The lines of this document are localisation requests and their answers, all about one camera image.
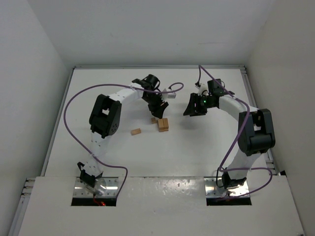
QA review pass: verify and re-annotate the wood block three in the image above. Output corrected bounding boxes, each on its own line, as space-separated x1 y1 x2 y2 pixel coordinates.
163 118 169 131

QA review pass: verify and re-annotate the wood block one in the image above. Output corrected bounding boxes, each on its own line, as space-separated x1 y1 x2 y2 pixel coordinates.
130 128 141 135

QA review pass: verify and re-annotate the wood block four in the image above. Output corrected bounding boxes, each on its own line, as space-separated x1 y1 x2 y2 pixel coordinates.
157 119 164 132

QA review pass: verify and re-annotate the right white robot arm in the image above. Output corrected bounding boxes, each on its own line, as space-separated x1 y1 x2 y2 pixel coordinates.
183 79 276 189

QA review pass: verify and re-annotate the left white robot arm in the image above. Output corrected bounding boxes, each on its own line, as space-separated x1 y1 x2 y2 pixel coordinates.
78 74 174 188

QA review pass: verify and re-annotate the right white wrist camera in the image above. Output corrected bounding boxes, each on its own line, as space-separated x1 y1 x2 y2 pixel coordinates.
195 83 209 96

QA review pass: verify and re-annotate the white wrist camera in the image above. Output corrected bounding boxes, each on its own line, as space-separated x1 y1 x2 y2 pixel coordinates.
161 88 176 101
195 83 209 96

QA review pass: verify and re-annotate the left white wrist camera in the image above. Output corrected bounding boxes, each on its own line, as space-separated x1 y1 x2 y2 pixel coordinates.
161 88 176 101

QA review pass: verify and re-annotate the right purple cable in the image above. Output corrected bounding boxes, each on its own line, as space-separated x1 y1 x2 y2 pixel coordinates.
195 64 273 199

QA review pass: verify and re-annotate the purple cable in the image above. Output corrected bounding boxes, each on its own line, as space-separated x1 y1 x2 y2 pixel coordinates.
63 82 185 199
195 64 273 199

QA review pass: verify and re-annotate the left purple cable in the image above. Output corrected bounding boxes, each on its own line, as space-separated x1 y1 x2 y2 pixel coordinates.
63 82 185 199

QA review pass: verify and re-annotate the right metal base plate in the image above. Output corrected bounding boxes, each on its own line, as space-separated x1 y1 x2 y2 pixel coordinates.
204 177 249 199

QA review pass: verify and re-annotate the metal base plate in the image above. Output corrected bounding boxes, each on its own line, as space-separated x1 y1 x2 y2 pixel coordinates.
72 177 118 198
204 177 249 199

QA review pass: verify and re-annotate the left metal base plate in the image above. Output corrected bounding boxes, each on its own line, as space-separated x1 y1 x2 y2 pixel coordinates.
72 177 118 198

